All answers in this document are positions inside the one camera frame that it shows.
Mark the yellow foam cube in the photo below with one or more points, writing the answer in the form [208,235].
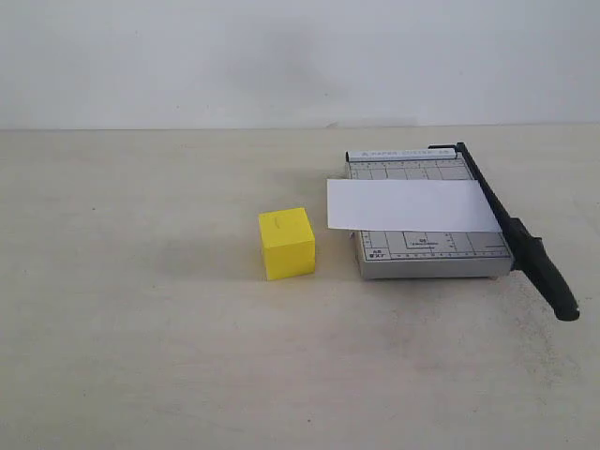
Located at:
[288,243]

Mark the white paper sheet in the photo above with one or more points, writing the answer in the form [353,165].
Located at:
[409,206]

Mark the black cutter blade arm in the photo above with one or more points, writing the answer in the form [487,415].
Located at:
[530,256]

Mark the grey paper cutter base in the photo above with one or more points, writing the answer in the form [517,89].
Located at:
[401,254]

